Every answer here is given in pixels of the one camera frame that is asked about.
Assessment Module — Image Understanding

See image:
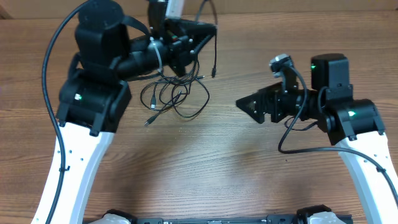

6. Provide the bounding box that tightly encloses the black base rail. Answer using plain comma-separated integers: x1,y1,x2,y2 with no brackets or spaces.
83,204,354,224

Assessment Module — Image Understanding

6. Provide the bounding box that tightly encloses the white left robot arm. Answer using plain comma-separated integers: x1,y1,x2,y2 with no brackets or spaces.
32,1,218,223

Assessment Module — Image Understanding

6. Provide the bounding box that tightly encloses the black USB cable bundle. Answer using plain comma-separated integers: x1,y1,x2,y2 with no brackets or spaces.
139,0,218,128

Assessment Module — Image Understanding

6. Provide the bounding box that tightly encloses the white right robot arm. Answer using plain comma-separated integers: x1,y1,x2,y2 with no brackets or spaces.
236,53,397,223

